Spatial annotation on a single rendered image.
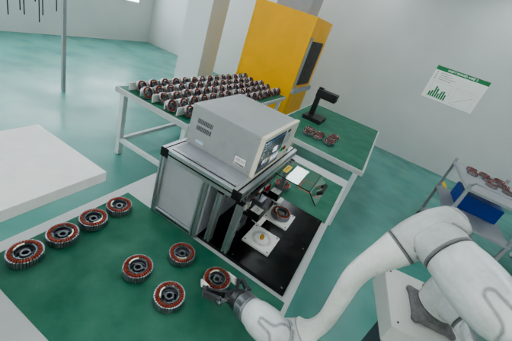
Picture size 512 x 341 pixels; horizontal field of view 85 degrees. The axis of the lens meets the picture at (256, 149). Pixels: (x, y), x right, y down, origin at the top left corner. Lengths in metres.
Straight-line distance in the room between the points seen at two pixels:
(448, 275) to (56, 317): 1.12
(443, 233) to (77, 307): 1.12
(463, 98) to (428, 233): 5.75
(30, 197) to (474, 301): 1.04
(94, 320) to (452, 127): 6.30
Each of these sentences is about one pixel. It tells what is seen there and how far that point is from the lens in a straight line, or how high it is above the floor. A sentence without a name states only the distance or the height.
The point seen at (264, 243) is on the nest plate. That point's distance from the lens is 1.48.
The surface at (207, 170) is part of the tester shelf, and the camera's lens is 1.23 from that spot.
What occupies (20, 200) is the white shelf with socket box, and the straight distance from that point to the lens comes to 0.89.
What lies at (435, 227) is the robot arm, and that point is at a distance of 0.88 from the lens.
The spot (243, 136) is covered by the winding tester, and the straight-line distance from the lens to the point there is 1.22.
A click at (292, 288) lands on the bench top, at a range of 1.42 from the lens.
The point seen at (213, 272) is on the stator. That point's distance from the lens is 1.28.
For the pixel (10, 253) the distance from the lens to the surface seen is 1.35.
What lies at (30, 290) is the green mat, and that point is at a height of 0.75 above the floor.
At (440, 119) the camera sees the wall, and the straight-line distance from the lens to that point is 6.56.
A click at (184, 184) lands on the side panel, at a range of 1.33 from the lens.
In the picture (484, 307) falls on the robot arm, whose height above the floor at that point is 1.38.
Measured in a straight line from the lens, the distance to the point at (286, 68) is 4.90.
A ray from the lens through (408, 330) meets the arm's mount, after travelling 1.48.
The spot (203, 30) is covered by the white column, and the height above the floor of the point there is 1.21.
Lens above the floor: 1.77
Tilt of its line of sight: 25 degrees down
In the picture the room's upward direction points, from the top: 19 degrees clockwise
